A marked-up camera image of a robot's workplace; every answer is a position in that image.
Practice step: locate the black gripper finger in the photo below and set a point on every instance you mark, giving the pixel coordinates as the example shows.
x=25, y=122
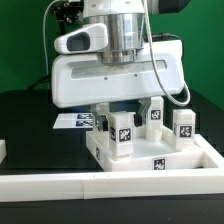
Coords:
x=140, y=116
x=100, y=112

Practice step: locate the white square tabletop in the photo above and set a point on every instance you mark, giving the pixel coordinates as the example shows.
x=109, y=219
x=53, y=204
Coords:
x=146, y=155

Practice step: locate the white marker tag sheet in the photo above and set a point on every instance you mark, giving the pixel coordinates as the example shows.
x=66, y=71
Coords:
x=73, y=120

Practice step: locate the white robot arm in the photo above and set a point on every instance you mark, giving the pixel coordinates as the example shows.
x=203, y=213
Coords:
x=114, y=57

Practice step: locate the white U-shaped obstacle wall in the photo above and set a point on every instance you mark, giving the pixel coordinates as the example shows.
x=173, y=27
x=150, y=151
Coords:
x=66, y=186

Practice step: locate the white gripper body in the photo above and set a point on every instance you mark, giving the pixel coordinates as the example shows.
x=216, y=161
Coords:
x=80, y=77

